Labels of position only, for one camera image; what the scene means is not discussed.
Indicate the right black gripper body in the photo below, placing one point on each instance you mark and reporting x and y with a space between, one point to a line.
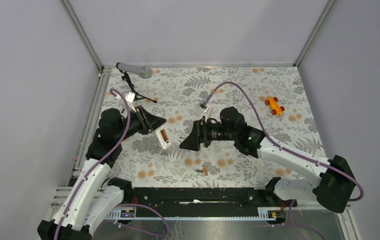
211 132

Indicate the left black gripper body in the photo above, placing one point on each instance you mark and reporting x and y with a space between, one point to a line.
137 123

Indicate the white remote control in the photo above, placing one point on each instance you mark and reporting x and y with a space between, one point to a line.
163 137

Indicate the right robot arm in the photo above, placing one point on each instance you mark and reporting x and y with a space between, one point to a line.
330 182

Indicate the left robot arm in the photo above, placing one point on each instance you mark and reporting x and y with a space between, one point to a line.
79 216

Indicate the black tripod stand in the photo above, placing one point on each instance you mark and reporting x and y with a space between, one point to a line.
125 77

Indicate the grey microphone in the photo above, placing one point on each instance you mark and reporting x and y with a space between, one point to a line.
144 72

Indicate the orange toy car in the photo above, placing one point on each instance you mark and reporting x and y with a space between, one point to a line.
276 108

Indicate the floral patterned mat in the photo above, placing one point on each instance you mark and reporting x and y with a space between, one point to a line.
179 91

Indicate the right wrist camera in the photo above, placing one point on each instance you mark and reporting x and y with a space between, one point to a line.
208 113

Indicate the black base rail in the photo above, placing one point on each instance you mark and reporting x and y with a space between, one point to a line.
182 202

